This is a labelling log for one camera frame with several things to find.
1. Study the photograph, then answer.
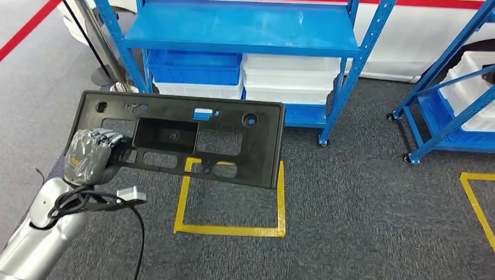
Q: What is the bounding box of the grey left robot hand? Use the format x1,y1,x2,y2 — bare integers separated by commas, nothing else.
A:
64,128,134,186

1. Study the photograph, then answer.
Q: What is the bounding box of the black plastic plate frame part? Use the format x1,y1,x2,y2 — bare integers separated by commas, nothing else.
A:
64,90,286,190

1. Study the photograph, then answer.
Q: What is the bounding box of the blue metal shelf rack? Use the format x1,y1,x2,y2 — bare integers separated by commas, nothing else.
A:
386,0,495,167
92,0,397,148

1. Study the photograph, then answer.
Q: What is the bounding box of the black pole stand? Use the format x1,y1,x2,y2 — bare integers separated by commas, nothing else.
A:
61,0,117,88

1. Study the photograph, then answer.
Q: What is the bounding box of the red barrier belt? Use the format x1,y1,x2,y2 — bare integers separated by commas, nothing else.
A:
0,0,486,62

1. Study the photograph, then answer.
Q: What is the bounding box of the white car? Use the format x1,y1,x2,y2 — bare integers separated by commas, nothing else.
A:
58,0,495,84

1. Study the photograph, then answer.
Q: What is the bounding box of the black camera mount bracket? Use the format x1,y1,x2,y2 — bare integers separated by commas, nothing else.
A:
71,195,136,214

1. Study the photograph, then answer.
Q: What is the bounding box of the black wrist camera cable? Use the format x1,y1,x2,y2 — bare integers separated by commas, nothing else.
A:
47,185,146,280

